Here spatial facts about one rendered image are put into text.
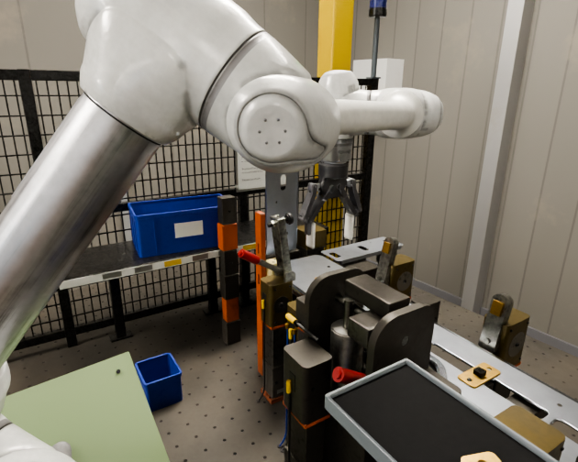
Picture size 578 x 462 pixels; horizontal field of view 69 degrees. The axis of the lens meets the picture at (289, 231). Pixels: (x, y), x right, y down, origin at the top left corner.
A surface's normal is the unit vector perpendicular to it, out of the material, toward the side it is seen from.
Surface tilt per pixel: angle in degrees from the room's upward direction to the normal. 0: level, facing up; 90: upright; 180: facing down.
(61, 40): 90
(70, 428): 42
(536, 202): 90
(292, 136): 93
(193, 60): 91
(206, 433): 0
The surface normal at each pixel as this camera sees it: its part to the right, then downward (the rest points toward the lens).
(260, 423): 0.01, -0.95
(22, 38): 0.60, 0.26
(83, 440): 0.44, -0.53
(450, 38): -0.80, 0.18
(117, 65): -0.14, 0.14
